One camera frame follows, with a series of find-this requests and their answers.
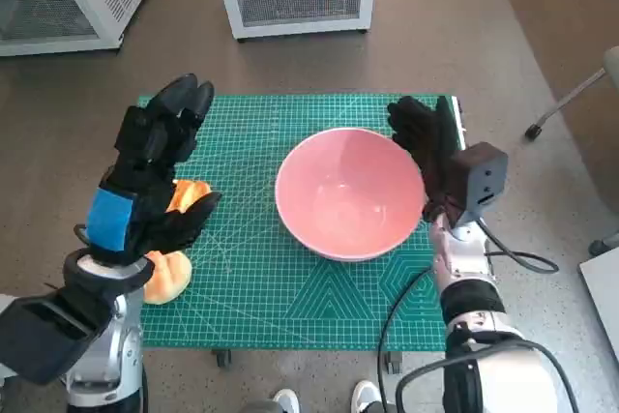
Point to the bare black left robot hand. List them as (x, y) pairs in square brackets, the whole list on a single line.
[(140, 200)]

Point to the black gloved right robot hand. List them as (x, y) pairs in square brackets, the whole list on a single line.
[(428, 142)]

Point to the long twisted toy bread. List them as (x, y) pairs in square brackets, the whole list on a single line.
[(186, 193)]

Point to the round scored toy bread bun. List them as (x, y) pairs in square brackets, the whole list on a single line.
[(169, 277)]

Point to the pink bowl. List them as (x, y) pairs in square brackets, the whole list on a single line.
[(348, 200)]

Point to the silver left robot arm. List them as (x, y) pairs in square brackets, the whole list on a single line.
[(111, 360)]

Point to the green cutting mat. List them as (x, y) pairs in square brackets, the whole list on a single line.
[(251, 287)]

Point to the grey chair with caster leg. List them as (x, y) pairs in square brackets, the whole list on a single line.
[(570, 96)]

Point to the black table caster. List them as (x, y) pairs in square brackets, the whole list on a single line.
[(393, 363), (223, 359)]

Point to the black chair base foot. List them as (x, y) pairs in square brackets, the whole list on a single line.
[(604, 244)]

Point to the white flat panel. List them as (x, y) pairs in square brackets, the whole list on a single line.
[(604, 297)]

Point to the person's white shoe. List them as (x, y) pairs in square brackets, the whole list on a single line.
[(286, 401), (365, 396)]

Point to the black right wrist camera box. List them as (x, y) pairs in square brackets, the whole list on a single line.
[(483, 181)]

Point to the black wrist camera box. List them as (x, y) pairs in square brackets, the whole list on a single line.
[(43, 335), (483, 181)]

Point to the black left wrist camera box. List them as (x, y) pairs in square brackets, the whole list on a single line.
[(43, 335)]

